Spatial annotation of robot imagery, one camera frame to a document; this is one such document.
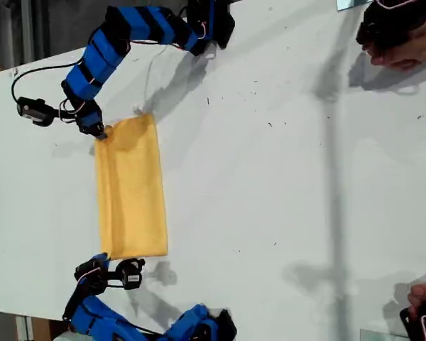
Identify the black camera box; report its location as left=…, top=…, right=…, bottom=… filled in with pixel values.
left=16, top=97, right=54, bottom=128
left=115, top=258, right=146, bottom=291

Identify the white metal post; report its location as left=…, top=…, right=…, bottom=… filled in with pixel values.
left=16, top=314, right=33, bottom=341

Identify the person's right hand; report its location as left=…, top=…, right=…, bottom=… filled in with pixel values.
left=371, top=23, right=426, bottom=72

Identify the black camera stalk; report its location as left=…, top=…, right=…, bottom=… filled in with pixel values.
left=51, top=109, right=81, bottom=121
left=104, top=270, right=125, bottom=289

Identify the yellow square towel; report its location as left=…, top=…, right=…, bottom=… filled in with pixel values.
left=94, top=112, right=170, bottom=262

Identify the black camera cable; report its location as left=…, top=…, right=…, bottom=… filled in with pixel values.
left=11, top=60, right=84, bottom=106

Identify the thin white cable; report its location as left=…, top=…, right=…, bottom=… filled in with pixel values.
left=136, top=44, right=171, bottom=114

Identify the grey metal post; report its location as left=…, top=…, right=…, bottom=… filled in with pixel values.
left=20, top=0, right=35, bottom=67

